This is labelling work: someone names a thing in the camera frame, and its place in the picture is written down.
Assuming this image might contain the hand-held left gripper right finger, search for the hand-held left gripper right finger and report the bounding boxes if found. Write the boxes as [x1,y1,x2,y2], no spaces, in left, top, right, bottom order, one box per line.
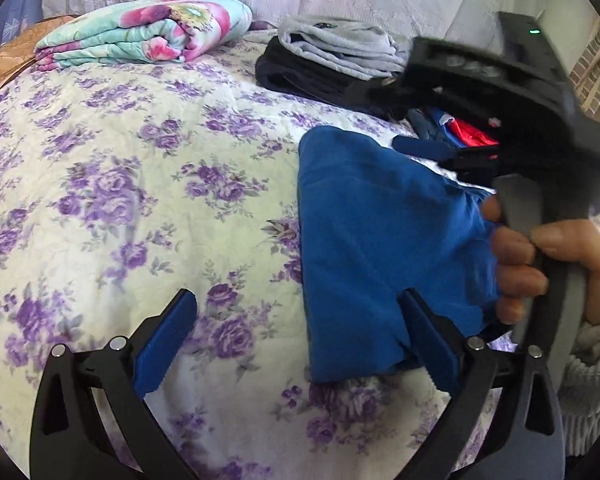
[399,290,566,480]

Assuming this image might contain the brick pattern cloth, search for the brick pattern cloth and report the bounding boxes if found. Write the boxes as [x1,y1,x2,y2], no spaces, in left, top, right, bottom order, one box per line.
[569,20,600,126]

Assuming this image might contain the folded turquoise pink floral blanket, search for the folded turquoise pink floral blanket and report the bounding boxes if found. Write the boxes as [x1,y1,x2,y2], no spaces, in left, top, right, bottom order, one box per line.
[34,0,253,66]

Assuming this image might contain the red and blue clothing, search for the red and blue clothing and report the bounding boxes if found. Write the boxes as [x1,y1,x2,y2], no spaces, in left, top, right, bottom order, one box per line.
[407,106,501,150]

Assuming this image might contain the purple floral bed sheet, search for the purple floral bed sheet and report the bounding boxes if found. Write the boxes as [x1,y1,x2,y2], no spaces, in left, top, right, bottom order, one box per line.
[0,30,571,480]

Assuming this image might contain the blue patterned cloth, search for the blue patterned cloth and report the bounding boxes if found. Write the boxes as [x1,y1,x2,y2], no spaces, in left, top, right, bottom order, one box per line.
[0,0,47,52]

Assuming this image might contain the folded grey pants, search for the folded grey pants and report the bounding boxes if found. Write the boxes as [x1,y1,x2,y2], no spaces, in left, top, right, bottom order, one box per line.
[277,14,416,81]

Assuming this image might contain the blue pants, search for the blue pants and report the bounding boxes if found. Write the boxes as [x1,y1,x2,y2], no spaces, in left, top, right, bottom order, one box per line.
[297,125,511,385]

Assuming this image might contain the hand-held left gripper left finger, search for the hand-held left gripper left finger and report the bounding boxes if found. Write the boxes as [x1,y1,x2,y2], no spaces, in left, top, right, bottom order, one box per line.
[29,287,201,480]

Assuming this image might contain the folded black pants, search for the folded black pants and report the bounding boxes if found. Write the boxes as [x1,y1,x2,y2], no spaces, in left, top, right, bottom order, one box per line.
[255,40,406,121]

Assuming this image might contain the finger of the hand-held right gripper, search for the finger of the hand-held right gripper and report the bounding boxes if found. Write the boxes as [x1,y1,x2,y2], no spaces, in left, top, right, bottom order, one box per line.
[392,135,502,173]
[342,76,433,112]

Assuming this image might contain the person's right hand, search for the person's right hand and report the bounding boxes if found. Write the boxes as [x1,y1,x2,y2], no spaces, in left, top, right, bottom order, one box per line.
[480,195,600,327]

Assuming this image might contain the person's right forearm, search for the person's right forearm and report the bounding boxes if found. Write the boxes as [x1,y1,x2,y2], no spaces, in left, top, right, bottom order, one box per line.
[555,310,600,456]

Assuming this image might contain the orange brown cloth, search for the orange brown cloth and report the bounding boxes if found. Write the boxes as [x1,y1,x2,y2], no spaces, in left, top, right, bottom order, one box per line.
[0,15,76,106]

